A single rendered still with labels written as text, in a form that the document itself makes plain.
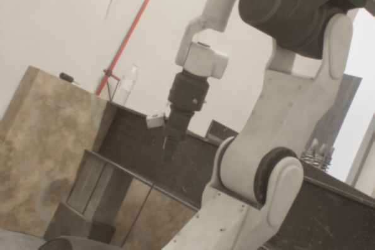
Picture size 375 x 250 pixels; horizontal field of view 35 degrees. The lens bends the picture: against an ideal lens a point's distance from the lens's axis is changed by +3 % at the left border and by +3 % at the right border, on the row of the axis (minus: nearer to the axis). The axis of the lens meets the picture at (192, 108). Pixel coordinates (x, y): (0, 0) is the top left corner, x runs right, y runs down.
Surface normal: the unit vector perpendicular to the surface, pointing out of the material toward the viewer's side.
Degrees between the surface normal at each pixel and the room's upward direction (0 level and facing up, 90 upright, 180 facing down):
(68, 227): 90
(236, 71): 90
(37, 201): 90
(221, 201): 60
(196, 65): 106
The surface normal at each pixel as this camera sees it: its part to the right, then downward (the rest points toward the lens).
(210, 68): 0.01, 0.22
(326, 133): 0.60, 0.20
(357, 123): -0.69, -0.36
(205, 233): -0.34, -0.76
